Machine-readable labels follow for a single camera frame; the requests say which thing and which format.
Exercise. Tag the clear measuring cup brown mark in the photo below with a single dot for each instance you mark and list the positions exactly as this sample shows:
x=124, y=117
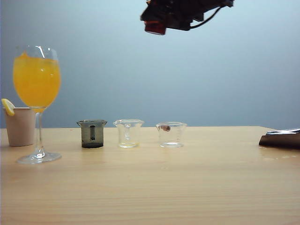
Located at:
x=171, y=144

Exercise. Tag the dark shiny foil-covered object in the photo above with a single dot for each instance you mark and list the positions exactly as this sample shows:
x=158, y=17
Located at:
x=281, y=141

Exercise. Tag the beige paper cup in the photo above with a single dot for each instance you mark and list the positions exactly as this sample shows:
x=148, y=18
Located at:
x=21, y=129

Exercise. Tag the dark grey measuring cup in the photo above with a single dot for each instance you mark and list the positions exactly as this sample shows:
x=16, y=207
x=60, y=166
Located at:
x=99, y=137

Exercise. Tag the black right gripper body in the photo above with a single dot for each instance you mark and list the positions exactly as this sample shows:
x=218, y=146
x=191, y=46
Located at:
x=187, y=11

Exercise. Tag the yellow lemon slice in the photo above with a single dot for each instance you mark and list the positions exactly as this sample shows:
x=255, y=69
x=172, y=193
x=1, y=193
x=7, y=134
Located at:
x=9, y=108

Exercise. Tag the amber measuring cup with grenadine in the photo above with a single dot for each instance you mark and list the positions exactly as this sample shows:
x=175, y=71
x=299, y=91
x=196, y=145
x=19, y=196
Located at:
x=155, y=28

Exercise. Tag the clear measuring cup yellowish residue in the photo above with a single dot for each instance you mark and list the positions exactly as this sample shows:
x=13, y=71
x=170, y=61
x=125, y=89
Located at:
x=122, y=134

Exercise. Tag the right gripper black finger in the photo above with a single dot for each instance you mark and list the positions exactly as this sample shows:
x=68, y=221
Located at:
x=155, y=11

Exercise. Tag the wine glass with orange drink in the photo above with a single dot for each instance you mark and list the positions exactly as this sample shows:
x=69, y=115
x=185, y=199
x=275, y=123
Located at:
x=36, y=82

